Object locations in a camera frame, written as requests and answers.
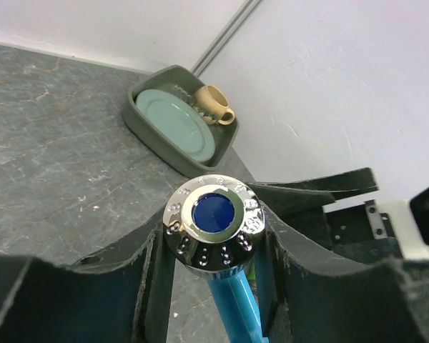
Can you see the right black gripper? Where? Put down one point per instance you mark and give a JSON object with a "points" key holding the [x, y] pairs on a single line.
{"points": [[361, 233]]}

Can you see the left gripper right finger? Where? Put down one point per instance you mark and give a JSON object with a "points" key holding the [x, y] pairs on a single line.
{"points": [[309, 294]]}

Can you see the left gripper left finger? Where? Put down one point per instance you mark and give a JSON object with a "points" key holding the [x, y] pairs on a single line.
{"points": [[121, 293]]}

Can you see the blue water faucet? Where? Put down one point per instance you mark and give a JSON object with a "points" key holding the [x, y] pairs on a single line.
{"points": [[213, 225]]}

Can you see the beige ceramic mug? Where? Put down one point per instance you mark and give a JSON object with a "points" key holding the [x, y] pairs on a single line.
{"points": [[211, 104]]}

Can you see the teal round plate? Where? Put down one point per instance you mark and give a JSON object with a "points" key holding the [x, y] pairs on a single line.
{"points": [[178, 122]]}

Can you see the dark green rectangular tray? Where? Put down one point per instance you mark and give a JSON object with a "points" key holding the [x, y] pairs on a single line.
{"points": [[181, 83]]}

